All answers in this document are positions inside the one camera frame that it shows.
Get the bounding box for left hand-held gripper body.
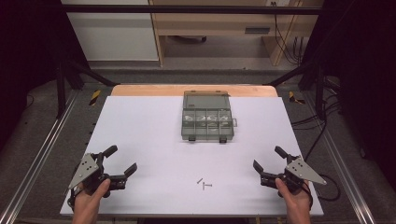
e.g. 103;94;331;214
67;152;129;199

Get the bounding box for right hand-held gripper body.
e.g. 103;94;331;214
261;153;328;199

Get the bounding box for grey clear plastic organizer box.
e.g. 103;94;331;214
181;90;238;144

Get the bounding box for person's right hand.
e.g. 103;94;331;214
275;177;312;215

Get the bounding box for person's left hand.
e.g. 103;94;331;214
72;178;112;214

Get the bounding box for yellow clamp right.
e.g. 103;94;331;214
288;91;306;105

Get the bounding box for yellow clamp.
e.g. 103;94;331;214
288;91;306;105
89;89;103;106

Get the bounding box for yellow clamp left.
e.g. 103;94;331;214
89;89;103;106

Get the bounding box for wooden board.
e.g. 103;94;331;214
110;83;278;98

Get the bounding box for black curtain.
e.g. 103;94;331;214
0;0;92;152
302;0;396;190

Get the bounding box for white cabinet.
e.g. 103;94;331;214
61;0;160;62

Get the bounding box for wooden desk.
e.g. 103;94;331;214
148;0;325;67

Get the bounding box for white power strip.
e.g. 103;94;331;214
265;0;292;7

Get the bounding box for black right gripper wrist strap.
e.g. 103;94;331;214
301;180;314;209

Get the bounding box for black gripper wrist strap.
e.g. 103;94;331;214
301;180;314;209
66;181;82;211

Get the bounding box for black left gripper wrist strap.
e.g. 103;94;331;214
66;181;82;211

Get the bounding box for black floor cables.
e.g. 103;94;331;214
290;76;343;162

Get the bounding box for black looped cable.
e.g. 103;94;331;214
312;173;342;203

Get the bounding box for aluminium rail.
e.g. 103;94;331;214
303;92;378;224
0;90;79;224

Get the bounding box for black metal frame strut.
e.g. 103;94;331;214
55;59;118;119
264;59;327;121

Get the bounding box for black hanging cables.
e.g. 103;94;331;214
272;2;304;65

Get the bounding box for grey drawer handle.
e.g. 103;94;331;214
244;27;271;35

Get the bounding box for black horizontal frame bar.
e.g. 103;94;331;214
62;4;323;16

